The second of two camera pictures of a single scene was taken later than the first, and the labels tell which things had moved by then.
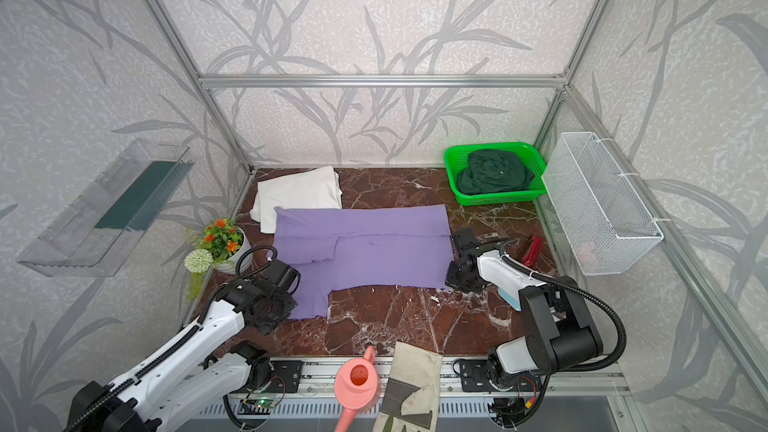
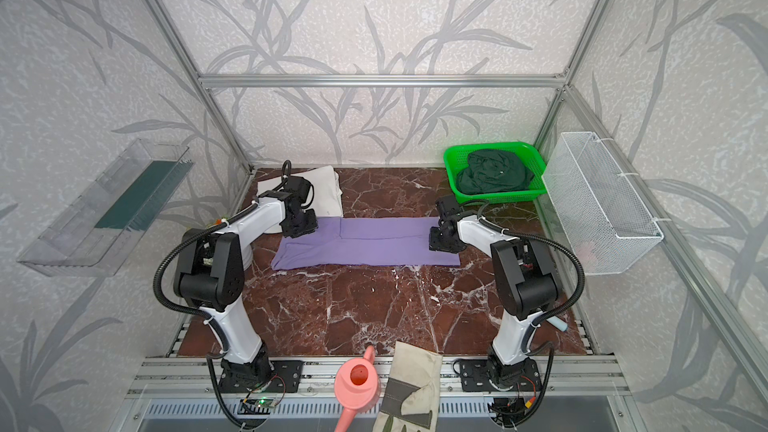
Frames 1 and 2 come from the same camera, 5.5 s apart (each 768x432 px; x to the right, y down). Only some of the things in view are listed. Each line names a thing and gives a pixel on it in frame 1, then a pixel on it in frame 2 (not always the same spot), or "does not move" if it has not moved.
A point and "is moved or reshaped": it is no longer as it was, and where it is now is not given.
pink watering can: x=357 y=387 does not move
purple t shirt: x=350 y=248 is moved or reshaped
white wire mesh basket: x=605 y=225 does not move
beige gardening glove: x=411 y=402 does not move
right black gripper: x=459 y=270 to x=439 y=240
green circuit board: x=266 y=402 does not move
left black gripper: x=271 y=315 to x=300 y=225
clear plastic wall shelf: x=97 y=233 does not move
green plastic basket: x=489 y=172 does not move
